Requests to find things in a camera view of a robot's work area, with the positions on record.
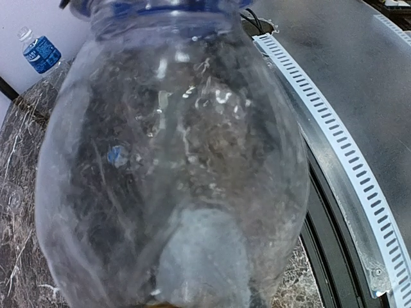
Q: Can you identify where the white slotted cable duct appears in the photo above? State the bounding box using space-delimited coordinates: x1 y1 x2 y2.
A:
253 33 410 307

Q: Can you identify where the blue label Pocari Sweat bottle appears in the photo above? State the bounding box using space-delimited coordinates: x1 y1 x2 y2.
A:
17 27 62 74

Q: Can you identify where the black curved front rail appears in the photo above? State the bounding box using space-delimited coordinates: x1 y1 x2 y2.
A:
301 150 382 307

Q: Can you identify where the Pepsi bottle with blue cap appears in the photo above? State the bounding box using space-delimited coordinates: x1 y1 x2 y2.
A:
35 1 310 307

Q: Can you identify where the black right corner post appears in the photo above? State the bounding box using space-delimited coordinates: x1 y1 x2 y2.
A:
0 77 19 101

